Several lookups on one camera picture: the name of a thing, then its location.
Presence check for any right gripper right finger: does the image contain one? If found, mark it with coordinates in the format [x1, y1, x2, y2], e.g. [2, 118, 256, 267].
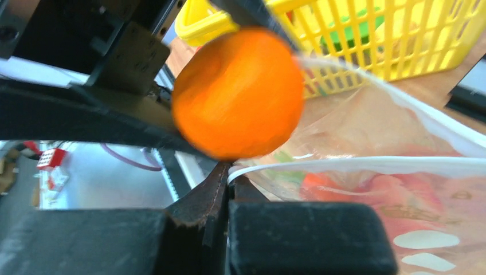
[228, 176, 398, 274]

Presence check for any polka dot zip bag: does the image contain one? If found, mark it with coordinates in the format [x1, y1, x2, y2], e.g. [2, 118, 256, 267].
[229, 56, 485, 274]

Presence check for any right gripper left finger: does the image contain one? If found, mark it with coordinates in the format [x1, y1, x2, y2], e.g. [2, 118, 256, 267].
[1, 162, 230, 274]

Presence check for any green star fruit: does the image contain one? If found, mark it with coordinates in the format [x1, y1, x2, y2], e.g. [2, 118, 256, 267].
[319, 8, 385, 54]

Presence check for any yellow plastic basket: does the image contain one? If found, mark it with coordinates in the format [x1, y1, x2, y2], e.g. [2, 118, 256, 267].
[175, 1, 485, 99]

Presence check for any orange carrot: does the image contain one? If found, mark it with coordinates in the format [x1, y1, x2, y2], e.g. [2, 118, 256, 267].
[299, 173, 357, 202]

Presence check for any orange tangerine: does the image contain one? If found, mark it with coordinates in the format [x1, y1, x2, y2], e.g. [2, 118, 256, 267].
[171, 27, 304, 160]

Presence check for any red apple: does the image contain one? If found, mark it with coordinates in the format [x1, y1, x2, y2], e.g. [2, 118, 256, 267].
[360, 172, 486, 243]

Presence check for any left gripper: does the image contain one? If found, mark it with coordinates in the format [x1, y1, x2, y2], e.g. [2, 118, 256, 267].
[1, 1, 204, 156]

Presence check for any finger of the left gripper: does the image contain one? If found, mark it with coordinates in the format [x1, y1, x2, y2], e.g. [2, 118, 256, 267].
[210, 0, 299, 52]

